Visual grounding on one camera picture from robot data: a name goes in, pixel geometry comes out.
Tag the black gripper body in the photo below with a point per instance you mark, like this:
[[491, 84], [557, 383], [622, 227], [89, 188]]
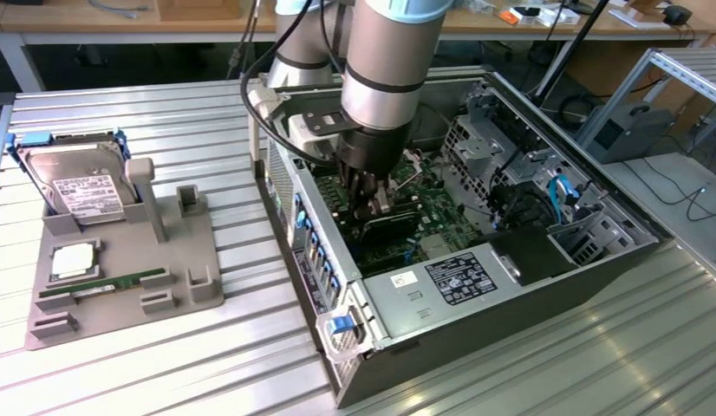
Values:
[[374, 149]]

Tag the graphics card with metal bracket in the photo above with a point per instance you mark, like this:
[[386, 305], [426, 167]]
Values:
[[391, 227]]

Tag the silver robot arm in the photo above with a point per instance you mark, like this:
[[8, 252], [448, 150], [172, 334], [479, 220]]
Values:
[[386, 65]]

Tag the green motherboard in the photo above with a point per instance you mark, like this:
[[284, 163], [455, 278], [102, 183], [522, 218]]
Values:
[[438, 208]]

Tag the blue card retention clip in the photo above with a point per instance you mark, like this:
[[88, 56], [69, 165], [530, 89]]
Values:
[[328, 272], [314, 241], [334, 289], [320, 258]]

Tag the silver chipset heatsink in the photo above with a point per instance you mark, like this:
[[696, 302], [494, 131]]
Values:
[[438, 248]]

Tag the grey metal disk bay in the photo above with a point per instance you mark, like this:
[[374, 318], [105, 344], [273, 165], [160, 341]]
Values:
[[478, 186]]

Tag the grey power supply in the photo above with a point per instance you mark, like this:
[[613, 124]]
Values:
[[426, 303]]

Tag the blue case latch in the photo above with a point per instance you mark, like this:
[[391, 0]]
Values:
[[340, 326]]

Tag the small orange box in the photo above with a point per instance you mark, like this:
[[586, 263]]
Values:
[[509, 16]]

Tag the open black PC case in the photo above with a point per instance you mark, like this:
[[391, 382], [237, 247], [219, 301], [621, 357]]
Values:
[[507, 329]]

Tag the black slanted pole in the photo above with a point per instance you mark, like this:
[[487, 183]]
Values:
[[571, 47]]

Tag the slotted metal disk bay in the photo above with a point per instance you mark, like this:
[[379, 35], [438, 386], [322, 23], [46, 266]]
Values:
[[594, 242]]

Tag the small white box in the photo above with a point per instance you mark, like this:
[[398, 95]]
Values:
[[557, 18]]

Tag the wooden box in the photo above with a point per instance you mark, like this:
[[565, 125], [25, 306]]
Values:
[[200, 11]]

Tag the grey machine box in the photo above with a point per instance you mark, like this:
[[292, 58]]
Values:
[[629, 134]]

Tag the grey plastic parts rack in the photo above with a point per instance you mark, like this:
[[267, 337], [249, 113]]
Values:
[[125, 277]]

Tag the green loose RAM stick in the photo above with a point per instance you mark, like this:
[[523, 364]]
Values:
[[125, 281]]

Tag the silver hard disk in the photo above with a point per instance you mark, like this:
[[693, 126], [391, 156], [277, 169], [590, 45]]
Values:
[[73, 182]]

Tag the silver CPU chip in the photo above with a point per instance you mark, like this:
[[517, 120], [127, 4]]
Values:
[[73, 262]]

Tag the white wedge stand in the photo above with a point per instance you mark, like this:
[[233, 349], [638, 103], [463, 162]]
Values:
[[634, 18]]

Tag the black power adapter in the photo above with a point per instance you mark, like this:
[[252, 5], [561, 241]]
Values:
[[676, 15]]

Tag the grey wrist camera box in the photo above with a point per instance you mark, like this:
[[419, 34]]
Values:
[[302, 134]]

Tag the black plastic duct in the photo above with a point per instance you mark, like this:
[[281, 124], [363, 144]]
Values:
[[530, 255]]

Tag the wooden desk white frame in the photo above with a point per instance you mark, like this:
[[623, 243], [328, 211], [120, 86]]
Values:
[[62, 19], [639, 32]]

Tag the aluminium profile frame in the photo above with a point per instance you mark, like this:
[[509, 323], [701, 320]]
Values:
[[698, 65]]

